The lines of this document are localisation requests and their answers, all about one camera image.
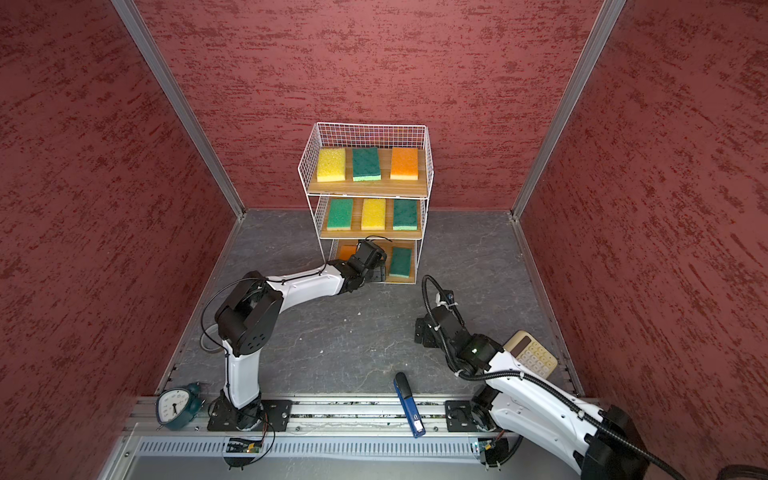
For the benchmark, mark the bright green sponge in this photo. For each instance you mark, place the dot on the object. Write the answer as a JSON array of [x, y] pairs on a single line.
[[340, 213]]

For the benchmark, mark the circuit board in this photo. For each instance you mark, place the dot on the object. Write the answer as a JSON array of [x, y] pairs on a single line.
[[244, 446], [492, 452]]

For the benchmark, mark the aluminium mounting rail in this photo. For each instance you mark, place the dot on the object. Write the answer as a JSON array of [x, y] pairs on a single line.
[[367, 416]]

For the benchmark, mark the bottom wooden shelf board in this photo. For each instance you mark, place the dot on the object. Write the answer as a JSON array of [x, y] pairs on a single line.
[[387, 247]]

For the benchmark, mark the right circuit board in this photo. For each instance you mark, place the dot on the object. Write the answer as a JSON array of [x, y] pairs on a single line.
[[492, 452]]

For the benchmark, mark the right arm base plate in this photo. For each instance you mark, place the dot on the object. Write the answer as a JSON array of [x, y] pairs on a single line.
[[465, 416]]

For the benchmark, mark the dark green sponge top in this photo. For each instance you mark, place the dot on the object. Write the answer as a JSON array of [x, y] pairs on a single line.
[[400, 262]]

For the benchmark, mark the top wooden shelf board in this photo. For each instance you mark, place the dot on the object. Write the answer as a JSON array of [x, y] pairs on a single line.
[[386, 187]]

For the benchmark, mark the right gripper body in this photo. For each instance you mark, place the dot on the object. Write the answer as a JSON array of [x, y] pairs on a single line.
[[430, 340]]

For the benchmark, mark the yellow sponge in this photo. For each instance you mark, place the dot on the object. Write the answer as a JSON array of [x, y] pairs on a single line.
[[331, 165], [373, 217]]

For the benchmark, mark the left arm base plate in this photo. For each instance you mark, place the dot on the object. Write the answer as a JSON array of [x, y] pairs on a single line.
[[273, 415]]

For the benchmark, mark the orange sponge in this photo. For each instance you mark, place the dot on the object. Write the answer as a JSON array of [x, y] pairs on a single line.
[[404, 164], [345, 252]]

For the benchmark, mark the white wire shelf rack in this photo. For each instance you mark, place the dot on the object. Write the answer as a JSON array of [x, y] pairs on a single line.
[[349, 135]]

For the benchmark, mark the middle wooden shelf board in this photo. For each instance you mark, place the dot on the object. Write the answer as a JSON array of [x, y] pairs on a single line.
[[355, 232]]

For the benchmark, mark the left circuit board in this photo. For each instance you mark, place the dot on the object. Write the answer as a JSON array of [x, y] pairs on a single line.
[[244, 446]]

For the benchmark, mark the dark green sponge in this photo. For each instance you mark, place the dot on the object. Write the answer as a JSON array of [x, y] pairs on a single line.
[[366, 165], [406, 215], [400, 262]]

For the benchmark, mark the beige calculator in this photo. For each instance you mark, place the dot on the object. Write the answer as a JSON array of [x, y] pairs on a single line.
[[531, 354]]

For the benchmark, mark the wooden shelf board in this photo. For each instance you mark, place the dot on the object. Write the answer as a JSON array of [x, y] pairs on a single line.
[[387, 247], [386, 187], [355, 232]]

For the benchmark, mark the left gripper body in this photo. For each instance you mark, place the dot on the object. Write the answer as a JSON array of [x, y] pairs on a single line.
[[376, 271]]

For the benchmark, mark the teal alarm clock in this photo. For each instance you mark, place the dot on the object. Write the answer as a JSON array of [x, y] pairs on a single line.
[[177, 407]]

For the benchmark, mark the blue black stapler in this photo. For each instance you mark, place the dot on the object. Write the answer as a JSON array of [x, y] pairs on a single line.
[[409, 405]]

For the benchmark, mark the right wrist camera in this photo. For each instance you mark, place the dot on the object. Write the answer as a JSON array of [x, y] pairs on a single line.
[[446, 298]]

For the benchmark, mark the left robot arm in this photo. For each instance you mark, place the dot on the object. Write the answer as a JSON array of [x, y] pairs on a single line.
[[247, 318]]

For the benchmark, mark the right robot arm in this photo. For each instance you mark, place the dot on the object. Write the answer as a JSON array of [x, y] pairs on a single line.
[[595, 443]]

